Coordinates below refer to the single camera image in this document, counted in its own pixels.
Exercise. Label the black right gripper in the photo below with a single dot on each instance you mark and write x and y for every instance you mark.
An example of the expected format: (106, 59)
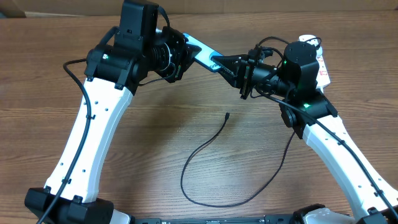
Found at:
(238, 79)

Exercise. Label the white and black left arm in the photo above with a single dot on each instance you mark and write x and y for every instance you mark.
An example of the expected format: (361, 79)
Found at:
(115, 69)

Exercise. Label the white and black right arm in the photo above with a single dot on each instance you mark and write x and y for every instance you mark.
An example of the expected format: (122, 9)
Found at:
(304, 107)

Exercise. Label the white USB wall charger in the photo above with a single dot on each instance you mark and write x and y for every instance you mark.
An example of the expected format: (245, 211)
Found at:
(311, 39)

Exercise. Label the dark Samsung Galaxy smartphone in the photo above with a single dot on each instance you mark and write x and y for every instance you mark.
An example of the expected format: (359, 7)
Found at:
(205, 54)

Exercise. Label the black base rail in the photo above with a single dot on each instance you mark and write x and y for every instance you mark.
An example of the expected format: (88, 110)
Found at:
(322, 215)

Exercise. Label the white power strip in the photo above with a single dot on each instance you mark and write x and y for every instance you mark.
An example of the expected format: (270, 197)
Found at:
(323, 79)

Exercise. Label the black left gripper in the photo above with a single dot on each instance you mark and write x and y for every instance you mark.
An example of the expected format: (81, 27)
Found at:
(186, 55)

